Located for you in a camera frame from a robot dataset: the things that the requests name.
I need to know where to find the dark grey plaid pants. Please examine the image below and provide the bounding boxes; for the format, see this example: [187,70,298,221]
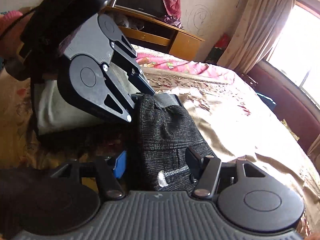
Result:
[125,94,214,193]

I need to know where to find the left gloved hand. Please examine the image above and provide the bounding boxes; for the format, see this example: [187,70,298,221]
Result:
[1,10,31,81]

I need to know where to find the pink floral blanket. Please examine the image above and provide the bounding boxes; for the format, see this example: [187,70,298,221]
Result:
[131,44,235,81]

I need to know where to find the wooden tv cabinet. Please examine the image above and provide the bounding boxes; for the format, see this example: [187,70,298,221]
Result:
[103,7,204,61]

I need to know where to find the white folded cloth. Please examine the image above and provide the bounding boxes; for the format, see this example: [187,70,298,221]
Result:
[32,62,139,136]

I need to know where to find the beige floral bedspread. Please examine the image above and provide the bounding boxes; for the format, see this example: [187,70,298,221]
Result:
[1,69,319,236]

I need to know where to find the pink cloth on tv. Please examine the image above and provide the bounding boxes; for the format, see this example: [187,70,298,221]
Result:
[159,0,183,29]

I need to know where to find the maroon bed headboard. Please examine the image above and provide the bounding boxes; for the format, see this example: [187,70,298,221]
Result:
[247,61,319,152]

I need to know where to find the beige curtain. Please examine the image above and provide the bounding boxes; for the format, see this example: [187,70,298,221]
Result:
[217,0,296,74]

